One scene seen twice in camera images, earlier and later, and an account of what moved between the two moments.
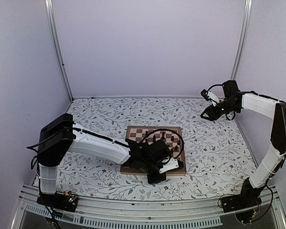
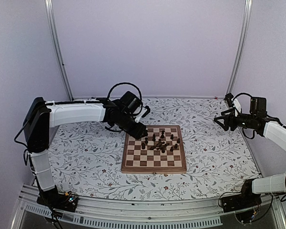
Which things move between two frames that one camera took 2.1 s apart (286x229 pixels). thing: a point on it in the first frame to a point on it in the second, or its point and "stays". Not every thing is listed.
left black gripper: (153, 180) to (137, 133)
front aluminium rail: (204, 213) stays
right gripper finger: (209, 111) to (226, 121)
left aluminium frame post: (50, 19) stays
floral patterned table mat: (219, 163) stays
